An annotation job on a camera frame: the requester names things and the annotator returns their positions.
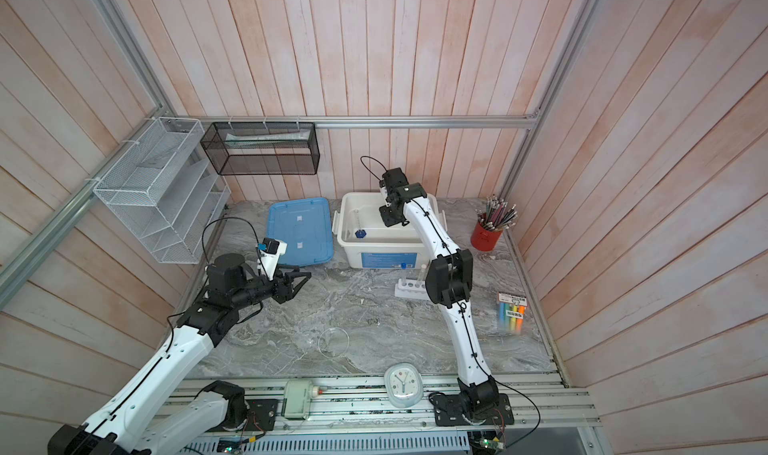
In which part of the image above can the blue plastic bin lid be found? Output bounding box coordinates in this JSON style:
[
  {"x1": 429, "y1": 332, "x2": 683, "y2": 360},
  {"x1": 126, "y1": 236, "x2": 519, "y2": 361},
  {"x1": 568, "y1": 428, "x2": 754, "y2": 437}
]
[{"x1": 267, "y1": 197, "x2": 334, "y2": 267}]

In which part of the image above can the white test tube rack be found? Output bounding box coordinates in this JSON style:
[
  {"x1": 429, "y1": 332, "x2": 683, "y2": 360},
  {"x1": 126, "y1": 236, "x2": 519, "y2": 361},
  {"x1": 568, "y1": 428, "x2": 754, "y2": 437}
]
[{"x1": 395, "y1": 279, "x2": 430, "y2": 301}]

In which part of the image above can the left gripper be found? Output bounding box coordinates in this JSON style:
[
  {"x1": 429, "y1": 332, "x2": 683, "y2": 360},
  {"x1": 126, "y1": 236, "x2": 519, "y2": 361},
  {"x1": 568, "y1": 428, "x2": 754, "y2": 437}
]
[{"x1": 231, "y1": 263, "x2": 312, "y2": 309}]

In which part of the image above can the red pencil cup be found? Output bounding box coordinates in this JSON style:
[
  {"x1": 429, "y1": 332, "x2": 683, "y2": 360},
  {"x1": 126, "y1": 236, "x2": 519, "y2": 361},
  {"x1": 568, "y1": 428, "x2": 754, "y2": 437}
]
[{"x1": 470, "y1": 221, "x2": 502, "y2": 252}]

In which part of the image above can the pack of colored markers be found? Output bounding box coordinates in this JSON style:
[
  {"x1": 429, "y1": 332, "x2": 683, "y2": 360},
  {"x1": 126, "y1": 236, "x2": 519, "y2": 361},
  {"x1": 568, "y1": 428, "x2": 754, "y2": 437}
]
[{"x1": 497, "y1": 292, "x2": 528, "y2": 335}]

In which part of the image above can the black mesh wall basket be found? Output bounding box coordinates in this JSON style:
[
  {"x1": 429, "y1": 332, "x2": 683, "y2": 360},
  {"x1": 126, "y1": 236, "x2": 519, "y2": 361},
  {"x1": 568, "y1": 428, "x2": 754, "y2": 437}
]
[{"x1": 201, "y1": 121, "x2": 321, "y2": 176}]

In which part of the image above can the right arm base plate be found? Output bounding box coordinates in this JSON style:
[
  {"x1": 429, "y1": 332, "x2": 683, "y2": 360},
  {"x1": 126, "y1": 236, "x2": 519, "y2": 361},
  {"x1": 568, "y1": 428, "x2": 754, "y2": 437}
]
[{"x1": 428, "y1": 392, "x2": 515, "y2": 427}]

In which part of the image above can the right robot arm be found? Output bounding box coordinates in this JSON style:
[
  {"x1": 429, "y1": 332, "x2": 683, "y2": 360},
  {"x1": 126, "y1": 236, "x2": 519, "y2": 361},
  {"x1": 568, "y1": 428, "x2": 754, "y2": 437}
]
[{"x1": 379, "y1": 168, "x2": 499, "y2": 421}]

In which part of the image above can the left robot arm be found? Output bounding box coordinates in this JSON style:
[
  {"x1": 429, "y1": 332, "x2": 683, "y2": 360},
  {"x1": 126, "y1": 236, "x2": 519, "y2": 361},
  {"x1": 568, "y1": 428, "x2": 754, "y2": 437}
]
[{"x1": 47, "y1": 253, "x2": 312, "y2": 454}]

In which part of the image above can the white wire mesh shelf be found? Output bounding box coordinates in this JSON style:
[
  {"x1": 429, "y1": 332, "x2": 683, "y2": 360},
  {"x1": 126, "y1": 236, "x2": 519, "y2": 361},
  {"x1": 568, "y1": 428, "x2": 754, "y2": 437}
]
[{"x1": 94, "y1": 117, "x2": 231, "y2": 265}]

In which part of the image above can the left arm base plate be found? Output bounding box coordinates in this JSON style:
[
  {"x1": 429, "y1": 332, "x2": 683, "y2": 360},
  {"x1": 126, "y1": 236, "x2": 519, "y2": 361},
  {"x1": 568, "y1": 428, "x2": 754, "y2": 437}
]
[{"x1": 242, "y1": 398, "x2": 279, "y2": 433}]

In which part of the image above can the white analog clock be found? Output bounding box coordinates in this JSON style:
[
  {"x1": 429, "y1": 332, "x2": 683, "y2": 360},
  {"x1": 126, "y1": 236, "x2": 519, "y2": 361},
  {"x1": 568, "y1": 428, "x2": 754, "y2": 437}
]
[{"x1": 384, "y1": 363, "x2": 423, "y2": 408}]

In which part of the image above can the bundle of pencils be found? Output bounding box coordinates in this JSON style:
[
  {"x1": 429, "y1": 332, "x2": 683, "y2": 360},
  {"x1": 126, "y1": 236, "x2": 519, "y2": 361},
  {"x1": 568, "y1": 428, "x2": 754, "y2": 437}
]
[{"x1": 478, "y1": 195, "x2": 518, "y2": 232}]

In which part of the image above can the white plastic storage bin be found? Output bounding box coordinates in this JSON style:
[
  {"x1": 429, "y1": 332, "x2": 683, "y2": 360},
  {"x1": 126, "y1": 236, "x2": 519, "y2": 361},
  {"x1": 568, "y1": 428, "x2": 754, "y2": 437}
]
[{"x1": 332, "y1": 192, "x2": 434, "y2": 269}]

